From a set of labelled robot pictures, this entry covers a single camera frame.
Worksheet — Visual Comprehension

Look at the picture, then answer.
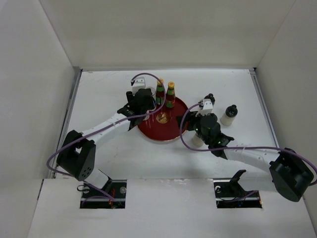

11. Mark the round red tray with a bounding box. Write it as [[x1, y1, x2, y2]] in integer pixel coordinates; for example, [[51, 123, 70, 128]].
[[138, 97, 188, 141]]

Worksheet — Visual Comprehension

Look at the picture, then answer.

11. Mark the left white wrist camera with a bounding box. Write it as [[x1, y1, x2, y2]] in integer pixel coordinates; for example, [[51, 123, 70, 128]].
[[131, 77, 146, 95]]

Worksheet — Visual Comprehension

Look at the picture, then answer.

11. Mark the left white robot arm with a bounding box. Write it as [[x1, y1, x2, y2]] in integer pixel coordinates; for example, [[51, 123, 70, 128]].
[[56, 88, 156, 198]]

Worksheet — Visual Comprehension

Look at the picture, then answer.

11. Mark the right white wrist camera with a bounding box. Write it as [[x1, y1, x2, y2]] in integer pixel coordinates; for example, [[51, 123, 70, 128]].
[[198, 99, 213, 116]]

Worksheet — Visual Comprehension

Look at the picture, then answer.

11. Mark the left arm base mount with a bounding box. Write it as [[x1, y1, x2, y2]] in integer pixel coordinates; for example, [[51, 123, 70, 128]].
[[77, 180, 127, 209]]

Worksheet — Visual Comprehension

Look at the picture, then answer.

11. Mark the clear grinder jar black top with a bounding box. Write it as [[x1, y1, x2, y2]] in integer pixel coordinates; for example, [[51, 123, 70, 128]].
[[211, 113, 218, 122]]

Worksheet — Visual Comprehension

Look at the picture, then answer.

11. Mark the aluminium frame rail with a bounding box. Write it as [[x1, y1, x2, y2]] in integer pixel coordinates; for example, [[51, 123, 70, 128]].
[[249, 68, 278, 145], [48, 66, 82, 179]]

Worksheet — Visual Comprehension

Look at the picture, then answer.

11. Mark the left aluminium frame rail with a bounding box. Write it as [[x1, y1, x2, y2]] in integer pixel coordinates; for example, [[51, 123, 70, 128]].
[[48, 66, 82, 179]]

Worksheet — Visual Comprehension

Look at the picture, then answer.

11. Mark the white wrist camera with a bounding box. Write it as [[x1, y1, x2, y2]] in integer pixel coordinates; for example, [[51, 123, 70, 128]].
[[131, 77, 146, 95], [198, 99, 213, 116]]

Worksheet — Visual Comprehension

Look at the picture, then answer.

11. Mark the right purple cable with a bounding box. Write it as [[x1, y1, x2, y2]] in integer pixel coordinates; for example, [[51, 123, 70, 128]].
[[178, 103, 317, 201]]

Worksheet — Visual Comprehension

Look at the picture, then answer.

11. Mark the purple cable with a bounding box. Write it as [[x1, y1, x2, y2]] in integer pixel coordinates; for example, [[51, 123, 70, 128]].
[[178, 103, 317, 201], [46, 73, 166, 206]]

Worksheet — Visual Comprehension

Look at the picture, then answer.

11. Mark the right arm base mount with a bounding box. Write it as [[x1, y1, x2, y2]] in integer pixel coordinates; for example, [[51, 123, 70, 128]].
[[213, 170, 262, 209]]

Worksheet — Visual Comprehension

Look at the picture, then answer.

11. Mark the white bottle black cap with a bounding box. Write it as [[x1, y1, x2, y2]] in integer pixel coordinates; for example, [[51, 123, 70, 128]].
[[220, 105, 238, 126]]

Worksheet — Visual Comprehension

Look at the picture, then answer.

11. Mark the green-label sauce bottle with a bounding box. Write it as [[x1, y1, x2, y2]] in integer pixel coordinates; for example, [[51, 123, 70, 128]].
[[156, 78, 165, 107], [165, 81, 176, 109]]

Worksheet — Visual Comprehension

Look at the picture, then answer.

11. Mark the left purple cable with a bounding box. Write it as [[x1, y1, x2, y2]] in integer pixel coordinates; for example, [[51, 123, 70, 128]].
[[46, 73, 166, 206]]

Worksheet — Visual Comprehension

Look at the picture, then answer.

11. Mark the back brown spice jar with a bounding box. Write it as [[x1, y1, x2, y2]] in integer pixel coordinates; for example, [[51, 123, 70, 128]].
[[204, 93, 215, 106]]

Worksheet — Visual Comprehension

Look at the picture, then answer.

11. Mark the silver-lid salt jar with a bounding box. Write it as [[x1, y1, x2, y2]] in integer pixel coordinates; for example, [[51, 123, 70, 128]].
[[150, 88, 157, 111], [143, 110, 150, 121]]

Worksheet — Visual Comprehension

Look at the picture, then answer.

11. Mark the right aluminium frame rail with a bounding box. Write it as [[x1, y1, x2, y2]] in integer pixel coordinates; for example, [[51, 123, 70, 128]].
[[249, 68, 278, 145]]

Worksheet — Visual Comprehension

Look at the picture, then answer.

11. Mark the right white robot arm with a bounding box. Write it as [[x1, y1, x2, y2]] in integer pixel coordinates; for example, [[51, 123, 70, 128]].
[[176, 111, 317, 202]]

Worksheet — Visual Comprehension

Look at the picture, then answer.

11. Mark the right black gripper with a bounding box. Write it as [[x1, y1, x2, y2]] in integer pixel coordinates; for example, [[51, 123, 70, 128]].
[[176, 109, 211, 145]]

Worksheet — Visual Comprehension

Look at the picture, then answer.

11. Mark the grinder jar chrome top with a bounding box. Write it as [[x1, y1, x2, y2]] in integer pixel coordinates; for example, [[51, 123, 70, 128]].
[[192, 134, 204, 147]]

